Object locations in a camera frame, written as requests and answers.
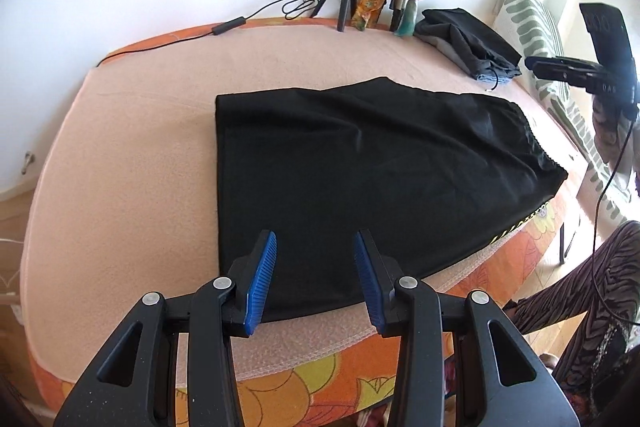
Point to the peach blanket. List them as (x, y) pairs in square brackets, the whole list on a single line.
[(150, 157)]

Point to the green striped pillow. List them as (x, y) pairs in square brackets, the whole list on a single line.
[(525, 7)]

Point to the orange floral mattress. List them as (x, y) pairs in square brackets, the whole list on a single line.
[(310, 377)]

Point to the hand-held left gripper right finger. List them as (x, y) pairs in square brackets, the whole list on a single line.
[(367, 282)]

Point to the pile of dark clothes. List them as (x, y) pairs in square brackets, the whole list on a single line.
[(465, 37)]

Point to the metal wall hook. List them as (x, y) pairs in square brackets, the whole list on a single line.
[(27, 159)]

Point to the person's zebra-patterned leg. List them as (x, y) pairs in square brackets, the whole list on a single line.
[(590, 287)]

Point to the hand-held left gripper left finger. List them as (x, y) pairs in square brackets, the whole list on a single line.
[(260, 282)]

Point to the black pants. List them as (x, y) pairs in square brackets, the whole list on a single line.
[(360, 167)]

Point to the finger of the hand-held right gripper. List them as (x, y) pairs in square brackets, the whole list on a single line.
[(567, 77), (560, 63)]

